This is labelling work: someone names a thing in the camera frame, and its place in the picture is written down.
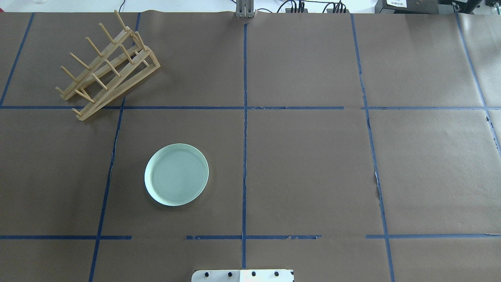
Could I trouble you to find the light green plate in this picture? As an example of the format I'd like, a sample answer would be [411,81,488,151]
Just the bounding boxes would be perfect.
[144,143,209,206]

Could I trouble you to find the wooden dish rack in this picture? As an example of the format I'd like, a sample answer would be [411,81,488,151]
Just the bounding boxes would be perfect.
[56,10,161,121]

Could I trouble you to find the black computer box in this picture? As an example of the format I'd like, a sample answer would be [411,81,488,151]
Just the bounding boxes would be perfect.
[374,0,439,14]

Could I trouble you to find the aluminium frame post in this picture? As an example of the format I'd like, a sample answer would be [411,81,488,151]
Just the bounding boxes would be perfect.
[233,0,256,18]

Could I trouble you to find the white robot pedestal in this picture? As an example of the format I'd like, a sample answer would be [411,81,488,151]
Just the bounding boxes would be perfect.
[191,269,295,282]

